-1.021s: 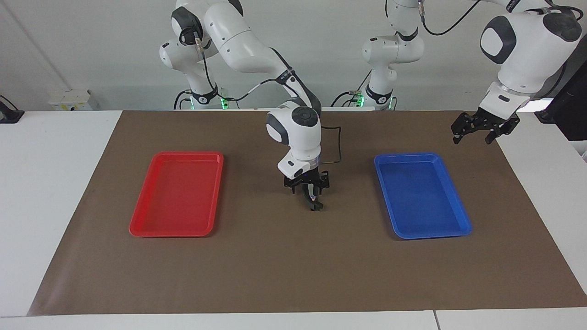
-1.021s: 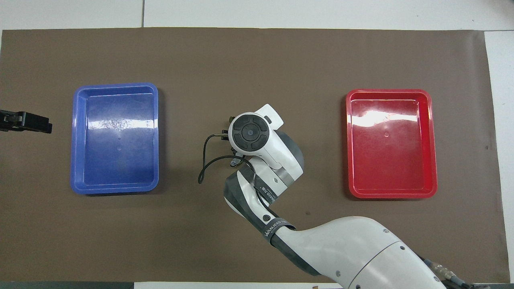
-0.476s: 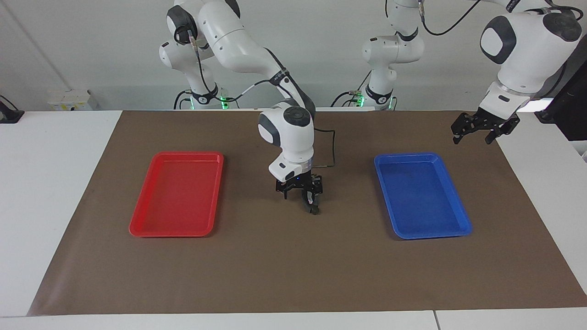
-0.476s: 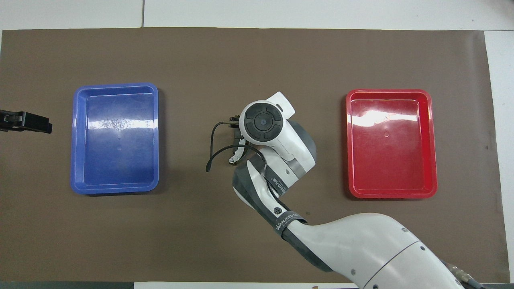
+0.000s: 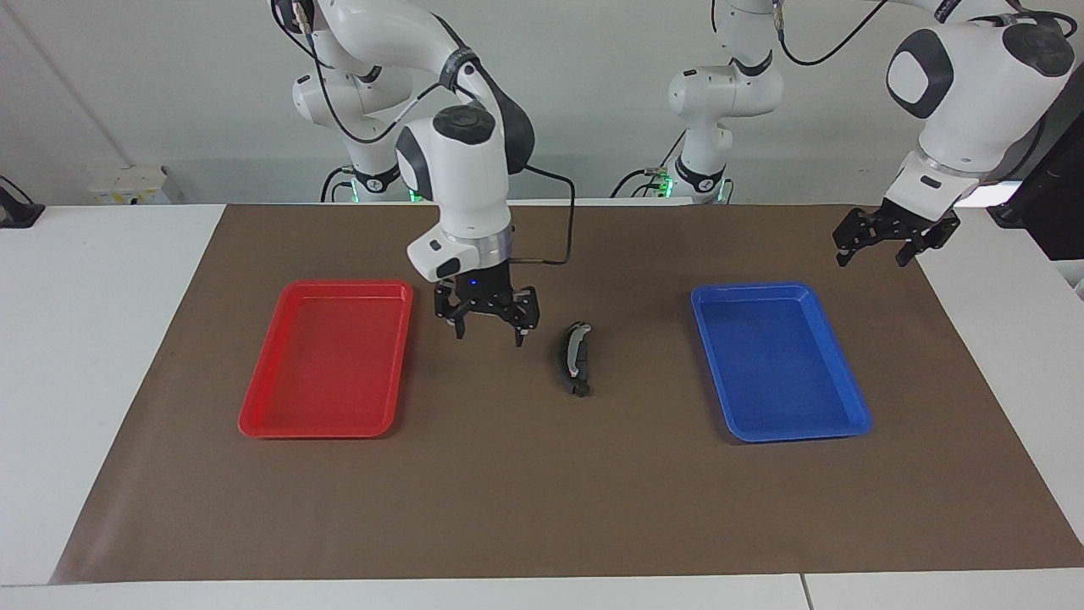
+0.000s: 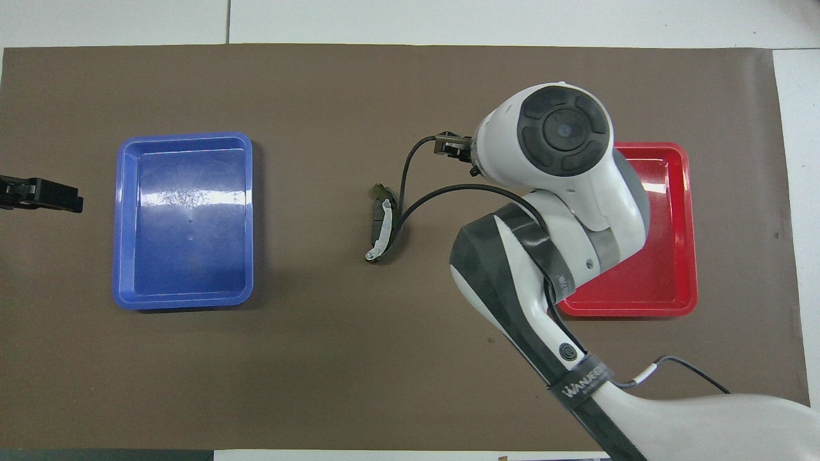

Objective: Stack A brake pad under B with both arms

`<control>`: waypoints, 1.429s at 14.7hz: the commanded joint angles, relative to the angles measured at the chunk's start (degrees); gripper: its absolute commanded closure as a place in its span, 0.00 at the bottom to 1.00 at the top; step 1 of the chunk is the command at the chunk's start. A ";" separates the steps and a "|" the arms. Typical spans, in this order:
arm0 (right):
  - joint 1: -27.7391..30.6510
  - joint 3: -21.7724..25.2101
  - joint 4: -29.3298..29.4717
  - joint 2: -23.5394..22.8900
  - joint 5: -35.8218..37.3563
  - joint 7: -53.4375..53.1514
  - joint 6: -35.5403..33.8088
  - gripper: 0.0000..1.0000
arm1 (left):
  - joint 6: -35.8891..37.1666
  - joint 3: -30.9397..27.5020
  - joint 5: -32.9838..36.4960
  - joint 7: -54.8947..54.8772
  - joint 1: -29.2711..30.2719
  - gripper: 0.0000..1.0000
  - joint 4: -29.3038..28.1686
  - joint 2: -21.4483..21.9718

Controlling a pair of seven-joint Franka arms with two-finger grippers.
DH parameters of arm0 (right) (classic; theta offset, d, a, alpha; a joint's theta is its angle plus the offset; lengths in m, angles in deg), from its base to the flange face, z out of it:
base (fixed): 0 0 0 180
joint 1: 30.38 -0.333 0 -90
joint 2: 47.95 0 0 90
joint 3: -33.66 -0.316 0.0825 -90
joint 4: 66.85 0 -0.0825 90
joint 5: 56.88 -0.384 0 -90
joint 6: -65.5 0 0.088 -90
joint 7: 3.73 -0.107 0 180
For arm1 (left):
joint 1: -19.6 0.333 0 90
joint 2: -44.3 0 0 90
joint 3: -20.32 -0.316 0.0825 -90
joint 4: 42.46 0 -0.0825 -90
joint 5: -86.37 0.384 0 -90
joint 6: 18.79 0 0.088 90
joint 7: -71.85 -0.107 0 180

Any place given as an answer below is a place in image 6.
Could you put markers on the blue plastic tray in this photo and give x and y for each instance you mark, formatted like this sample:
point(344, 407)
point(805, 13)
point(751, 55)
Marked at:
point(186, 256)

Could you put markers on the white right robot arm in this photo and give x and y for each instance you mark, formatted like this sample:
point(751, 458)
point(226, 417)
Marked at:
point(564, 192)

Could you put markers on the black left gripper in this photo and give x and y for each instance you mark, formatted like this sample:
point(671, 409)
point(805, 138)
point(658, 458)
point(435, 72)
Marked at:
point(14, 193)

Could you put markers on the red plastic tray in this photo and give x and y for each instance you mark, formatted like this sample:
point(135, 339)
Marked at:
point(666, 256)

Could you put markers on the brown table mat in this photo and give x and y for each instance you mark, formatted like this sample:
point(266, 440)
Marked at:
point(320, 358)

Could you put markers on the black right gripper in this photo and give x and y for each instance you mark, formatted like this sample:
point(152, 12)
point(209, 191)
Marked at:
point(451, 146)

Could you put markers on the curved brake pad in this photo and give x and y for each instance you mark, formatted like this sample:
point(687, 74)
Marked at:
point(384, 224)

